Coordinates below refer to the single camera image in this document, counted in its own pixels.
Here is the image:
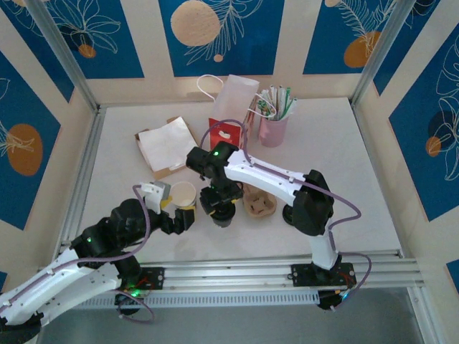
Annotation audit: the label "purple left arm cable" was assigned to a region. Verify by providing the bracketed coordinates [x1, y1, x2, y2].
[0, 184, 156, 324]

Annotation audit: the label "aluminium side rail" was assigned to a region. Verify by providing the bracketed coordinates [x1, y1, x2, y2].
[53, 105, 107, 252]

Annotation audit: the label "pink straw holder cup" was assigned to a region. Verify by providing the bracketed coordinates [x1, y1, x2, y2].
[258, 113, 290, 148]

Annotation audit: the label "black controller board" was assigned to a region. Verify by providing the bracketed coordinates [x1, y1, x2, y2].
[317, 289, 356, 313]
[114, 288, 144, 316]

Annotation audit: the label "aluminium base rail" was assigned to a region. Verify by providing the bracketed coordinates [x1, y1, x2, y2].
[35, 250, 426, 298]

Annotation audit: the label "aluminium frame post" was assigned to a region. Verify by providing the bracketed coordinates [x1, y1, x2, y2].
[27, 0, 100, 113]
[350, 0, 412, 108]

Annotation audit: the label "white slotted cable duct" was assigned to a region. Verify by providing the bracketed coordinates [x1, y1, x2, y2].
[45, 290, 320, 311]

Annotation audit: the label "stack of white napkins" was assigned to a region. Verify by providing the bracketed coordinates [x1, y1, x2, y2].
[134, 115, 200, 180]

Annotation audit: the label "red white gift bag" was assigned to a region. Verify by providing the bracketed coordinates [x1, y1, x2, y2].
[197, 74, 277, 148]

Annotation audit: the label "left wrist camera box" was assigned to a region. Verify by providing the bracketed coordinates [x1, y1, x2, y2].
[141, 181, 172, 209]

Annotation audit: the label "white paper napkins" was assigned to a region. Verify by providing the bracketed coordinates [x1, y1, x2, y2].
[138, 119, 197, 172]

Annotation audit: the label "black paper coffee cup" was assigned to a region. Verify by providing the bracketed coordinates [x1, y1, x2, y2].
[169, 181, 197, 211]

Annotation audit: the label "brown pulp cup carrier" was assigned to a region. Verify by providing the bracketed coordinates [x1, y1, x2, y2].
[242, 184, 279, 219]

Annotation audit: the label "lidded black coffee cup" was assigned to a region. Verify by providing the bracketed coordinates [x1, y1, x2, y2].
[209, 206, 238, 228]

